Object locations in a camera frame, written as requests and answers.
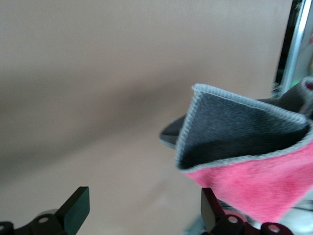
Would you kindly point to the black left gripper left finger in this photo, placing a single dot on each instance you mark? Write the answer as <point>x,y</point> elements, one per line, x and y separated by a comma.
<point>73,208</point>

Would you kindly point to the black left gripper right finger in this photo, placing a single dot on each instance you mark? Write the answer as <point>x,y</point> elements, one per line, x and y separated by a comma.
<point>210,215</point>

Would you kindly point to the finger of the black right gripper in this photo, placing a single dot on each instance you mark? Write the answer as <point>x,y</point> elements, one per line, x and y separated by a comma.
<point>172,133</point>

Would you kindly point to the pink grey-edged towel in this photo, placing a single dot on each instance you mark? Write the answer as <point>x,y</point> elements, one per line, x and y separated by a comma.
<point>244,137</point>

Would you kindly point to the aluminium frame profile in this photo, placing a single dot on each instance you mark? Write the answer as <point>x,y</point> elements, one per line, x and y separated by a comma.
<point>296,36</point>

